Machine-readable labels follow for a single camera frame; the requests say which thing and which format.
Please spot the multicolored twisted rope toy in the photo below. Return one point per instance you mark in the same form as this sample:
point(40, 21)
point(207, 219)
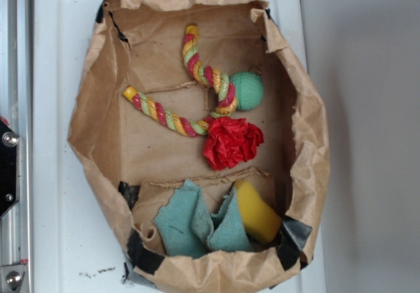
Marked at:
point(206, 76)

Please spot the red crumpled paper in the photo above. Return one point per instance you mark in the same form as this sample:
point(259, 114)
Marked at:
point(231, 141)

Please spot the green rubber ball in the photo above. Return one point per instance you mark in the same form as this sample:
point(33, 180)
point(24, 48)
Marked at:
point(249, 90)

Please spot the brown paper bag bin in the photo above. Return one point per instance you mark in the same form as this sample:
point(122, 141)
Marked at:
point(133, 164)

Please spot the teal terry cloth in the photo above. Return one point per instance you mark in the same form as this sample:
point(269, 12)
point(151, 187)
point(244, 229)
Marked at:
point(188, 228)

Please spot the yellow sponge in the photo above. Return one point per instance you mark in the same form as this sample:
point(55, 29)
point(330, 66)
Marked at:
point(260, 221)

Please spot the black mounting bracket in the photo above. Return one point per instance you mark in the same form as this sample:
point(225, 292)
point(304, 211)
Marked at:
point(9, 167)

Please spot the aluminium frame rail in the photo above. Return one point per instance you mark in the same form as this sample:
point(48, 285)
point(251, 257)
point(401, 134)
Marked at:
point(16, 108)

